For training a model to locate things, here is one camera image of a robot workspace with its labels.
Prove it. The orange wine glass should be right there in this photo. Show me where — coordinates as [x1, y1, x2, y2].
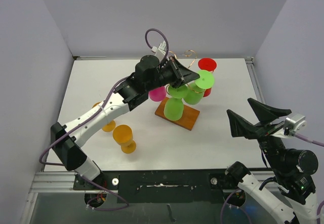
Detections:
[92, 102, 116, 132]
[113, 124, 136, 154]

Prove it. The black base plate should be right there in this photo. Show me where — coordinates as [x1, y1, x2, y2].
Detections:
[73, 168, 256, 204]

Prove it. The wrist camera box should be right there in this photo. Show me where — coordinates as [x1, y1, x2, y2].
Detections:
[151, 41, 167, 61]
[272, 114, 307, 139]

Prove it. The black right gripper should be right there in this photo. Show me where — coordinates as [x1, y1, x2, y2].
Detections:
[226, 96, 288, 169]

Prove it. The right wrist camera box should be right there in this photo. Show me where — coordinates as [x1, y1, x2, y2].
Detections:
[272, 114, 307, 139]

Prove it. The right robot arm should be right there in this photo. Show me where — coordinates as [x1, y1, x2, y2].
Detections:
[225, 98, 323, 223]

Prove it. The pink plastic wine glass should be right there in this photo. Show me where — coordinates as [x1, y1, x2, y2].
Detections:
[148, 86, 167, 102]

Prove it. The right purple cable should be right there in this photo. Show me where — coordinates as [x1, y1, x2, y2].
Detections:
[219, 132, 324, 224]

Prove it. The green wine glass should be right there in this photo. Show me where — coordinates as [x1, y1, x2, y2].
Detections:
[184, 70, 215, 105]
[164, 85, 188, 121]

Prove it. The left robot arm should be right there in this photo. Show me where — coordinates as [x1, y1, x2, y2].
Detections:
[50, 55, 200, 189]

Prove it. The orange wine glass front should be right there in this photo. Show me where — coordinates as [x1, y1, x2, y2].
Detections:
[113, 124, 136, 154]

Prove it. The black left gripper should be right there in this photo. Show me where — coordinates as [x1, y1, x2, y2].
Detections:
[145, 55, 199, 92]

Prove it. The red plastic wine glass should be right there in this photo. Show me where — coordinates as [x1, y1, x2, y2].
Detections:
[198, 58, 217, 97]

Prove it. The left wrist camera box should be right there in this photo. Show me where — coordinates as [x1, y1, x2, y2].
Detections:
[151, 41, 167, 61]

